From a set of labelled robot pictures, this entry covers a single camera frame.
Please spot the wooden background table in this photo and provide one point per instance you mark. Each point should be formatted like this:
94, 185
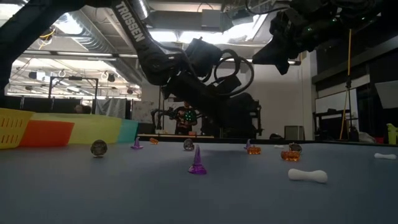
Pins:
168, 136

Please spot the grey tilted board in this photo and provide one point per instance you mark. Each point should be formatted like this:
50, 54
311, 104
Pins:
388, 93

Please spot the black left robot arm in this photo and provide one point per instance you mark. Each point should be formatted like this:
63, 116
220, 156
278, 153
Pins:
133, 31

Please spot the red object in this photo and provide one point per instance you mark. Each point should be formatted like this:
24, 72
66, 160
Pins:
380, 140

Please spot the silver round duct elbow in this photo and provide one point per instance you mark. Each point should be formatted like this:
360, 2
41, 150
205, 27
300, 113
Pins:
141, 7

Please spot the white bone decoration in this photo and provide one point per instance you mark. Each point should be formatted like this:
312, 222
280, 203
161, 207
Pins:
307, 175
279, 146
385, 156

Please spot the black shelf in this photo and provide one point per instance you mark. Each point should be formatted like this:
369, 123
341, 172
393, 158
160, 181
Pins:
329, 127

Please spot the grey box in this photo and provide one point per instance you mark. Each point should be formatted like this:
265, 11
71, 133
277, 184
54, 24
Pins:
294, 133

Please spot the grey skull decoration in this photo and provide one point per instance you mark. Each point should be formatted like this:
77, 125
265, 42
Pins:
295, 147
188, 144
99, 148

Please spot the white wall board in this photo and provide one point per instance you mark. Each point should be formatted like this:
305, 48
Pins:
332, 101

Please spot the yellow slotted plastic basket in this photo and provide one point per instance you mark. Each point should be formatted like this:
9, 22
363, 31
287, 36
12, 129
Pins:
12, 130

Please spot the teal plastic bin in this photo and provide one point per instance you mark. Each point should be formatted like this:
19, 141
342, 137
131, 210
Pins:
129, 130

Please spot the black low partition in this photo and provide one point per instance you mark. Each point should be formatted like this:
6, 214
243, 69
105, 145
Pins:
37, 105

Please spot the black rounded bag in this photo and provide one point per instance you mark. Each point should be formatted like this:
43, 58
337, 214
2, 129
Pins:
276, 137

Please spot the grey rectangular air duct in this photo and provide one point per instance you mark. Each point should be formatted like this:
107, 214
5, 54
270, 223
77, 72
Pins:
211, 20

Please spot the white bag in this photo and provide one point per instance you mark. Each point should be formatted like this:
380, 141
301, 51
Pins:
366, 137

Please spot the black gantry frame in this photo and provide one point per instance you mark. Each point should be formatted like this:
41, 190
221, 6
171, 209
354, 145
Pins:
160, 109
73, 78

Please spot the grey cover sheet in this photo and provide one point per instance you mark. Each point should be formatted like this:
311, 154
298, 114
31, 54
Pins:
112, 109

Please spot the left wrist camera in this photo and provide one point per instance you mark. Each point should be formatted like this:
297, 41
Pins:
230, 84

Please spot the person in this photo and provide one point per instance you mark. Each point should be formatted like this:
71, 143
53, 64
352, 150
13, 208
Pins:
81, 109
186, 119

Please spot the orange pumpkin decoration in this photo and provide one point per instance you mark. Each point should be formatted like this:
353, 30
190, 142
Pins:
290, 155
254, 150
154, 141

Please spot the purple witch hat decoration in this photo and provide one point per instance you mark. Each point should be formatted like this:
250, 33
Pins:
247, 144
136, 146
197, 168

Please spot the black tripod stand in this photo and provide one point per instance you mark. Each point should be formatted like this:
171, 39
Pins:
349, 102

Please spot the yellow-green plastic object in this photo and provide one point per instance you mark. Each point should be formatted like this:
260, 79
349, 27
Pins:
392, 135

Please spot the black background robot arm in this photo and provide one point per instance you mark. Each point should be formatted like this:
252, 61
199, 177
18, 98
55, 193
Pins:
157, 113

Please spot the round ceiling device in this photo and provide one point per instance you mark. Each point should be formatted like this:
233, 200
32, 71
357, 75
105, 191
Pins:
47, 35

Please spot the silver spiral ventilation duct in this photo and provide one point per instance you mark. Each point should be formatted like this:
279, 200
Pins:
90, 34

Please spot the yellow-green plastic bin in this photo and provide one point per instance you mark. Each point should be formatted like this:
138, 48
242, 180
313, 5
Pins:
93, 127

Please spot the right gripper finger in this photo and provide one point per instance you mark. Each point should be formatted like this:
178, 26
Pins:
283, 65
265, 56

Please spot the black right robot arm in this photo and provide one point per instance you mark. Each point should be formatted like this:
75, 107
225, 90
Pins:
342, 18

